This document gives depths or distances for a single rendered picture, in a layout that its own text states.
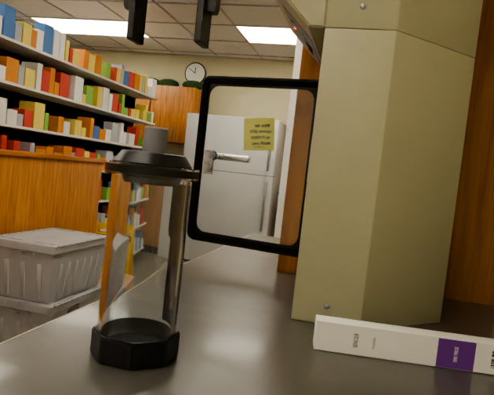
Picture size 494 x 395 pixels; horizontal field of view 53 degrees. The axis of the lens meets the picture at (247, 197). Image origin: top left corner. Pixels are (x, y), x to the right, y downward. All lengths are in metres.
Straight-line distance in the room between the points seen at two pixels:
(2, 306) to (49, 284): 0.31
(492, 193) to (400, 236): 0.39
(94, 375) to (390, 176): 0.52
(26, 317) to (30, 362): 2.43
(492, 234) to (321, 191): 0.51
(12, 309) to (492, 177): 2.53
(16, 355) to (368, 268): 0.51
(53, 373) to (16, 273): 2.47
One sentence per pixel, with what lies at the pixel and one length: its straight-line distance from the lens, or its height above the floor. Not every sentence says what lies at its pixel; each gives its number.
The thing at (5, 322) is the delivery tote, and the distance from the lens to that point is 3.13.
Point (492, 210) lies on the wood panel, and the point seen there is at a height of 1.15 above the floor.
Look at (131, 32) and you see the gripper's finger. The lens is 0.61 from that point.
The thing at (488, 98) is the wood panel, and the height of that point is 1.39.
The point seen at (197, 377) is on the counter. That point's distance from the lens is 0.58.
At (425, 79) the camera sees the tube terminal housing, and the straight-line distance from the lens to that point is 0.87.
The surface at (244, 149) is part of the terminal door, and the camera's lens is 1.16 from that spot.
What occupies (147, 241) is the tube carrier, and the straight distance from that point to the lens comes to 0.55.
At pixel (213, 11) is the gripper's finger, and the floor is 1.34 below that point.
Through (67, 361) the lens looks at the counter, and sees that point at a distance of 0.61.
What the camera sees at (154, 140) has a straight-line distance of 0.58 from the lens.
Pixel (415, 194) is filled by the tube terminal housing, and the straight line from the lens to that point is 0.86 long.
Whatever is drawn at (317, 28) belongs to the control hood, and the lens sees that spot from 0.84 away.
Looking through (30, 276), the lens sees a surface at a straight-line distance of 2.98.
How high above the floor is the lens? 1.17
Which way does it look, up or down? 3 degrees down
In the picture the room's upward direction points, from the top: 6 degrees clockwise
